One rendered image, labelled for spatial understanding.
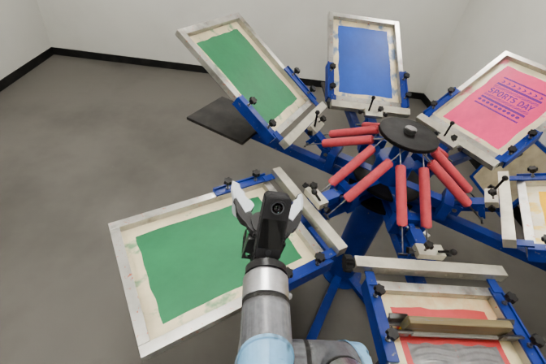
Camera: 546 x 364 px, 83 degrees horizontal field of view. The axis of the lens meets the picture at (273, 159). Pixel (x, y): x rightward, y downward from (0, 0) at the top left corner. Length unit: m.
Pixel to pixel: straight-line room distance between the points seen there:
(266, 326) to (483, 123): 2.21
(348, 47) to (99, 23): 3.75
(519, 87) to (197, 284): 2.39
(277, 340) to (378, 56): 2.40
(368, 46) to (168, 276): 2.15
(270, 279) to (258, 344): 0.09
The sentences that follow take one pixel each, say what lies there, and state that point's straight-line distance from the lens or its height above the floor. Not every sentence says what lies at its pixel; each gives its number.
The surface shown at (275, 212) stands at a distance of 0.51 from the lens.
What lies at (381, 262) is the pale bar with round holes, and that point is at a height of 1.04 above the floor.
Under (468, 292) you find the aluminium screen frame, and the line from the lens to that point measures 1.66.
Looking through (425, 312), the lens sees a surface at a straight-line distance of 1.53.
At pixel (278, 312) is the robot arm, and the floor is 1.69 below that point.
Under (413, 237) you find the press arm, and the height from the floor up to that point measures 1.04.
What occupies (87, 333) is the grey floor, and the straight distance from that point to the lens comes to 2.43.
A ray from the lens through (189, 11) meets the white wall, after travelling 4.88.
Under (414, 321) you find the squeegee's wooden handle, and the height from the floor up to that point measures 1.06.
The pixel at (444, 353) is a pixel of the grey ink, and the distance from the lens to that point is 1.49.
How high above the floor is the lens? 2.14
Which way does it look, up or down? 39 degrees down
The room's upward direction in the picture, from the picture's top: 10 degrees clockwise
